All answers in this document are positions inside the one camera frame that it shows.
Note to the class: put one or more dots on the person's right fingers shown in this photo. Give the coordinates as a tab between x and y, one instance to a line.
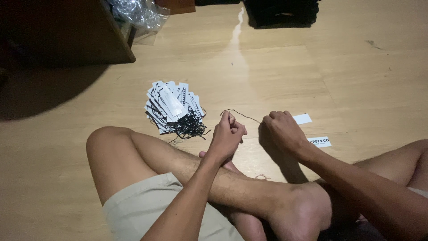
276	116

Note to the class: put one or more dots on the small rubber band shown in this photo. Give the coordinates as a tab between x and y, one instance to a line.
261	176

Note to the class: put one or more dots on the black fabric stack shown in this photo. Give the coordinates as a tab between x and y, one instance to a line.
282	13

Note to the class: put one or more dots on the person's left hand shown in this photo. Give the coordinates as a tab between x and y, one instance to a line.
224	139

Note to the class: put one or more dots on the beige shorts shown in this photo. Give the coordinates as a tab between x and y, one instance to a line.
150	211

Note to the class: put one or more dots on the pile of strung white tags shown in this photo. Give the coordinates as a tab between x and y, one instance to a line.
174	108

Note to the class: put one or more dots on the brown wooden furniture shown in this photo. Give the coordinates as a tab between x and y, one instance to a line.
63	31

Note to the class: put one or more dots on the person's left fingers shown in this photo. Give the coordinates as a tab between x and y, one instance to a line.
234	125

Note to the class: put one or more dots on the printed white paper tag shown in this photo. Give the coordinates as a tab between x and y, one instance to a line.
320	142

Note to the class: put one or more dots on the person's left leg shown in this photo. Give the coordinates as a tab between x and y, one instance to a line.
187	170

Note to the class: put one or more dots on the clear plastic bag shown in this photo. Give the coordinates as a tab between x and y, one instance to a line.
140	16

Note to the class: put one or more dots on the person's right hand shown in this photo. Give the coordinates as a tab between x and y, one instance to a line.
284	132

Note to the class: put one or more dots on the person's right leg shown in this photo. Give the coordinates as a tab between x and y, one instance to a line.
394	160

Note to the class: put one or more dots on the person's leg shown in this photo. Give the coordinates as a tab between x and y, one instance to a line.
394	160
187	170

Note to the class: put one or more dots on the brown wooden board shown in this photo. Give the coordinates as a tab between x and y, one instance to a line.
175	6

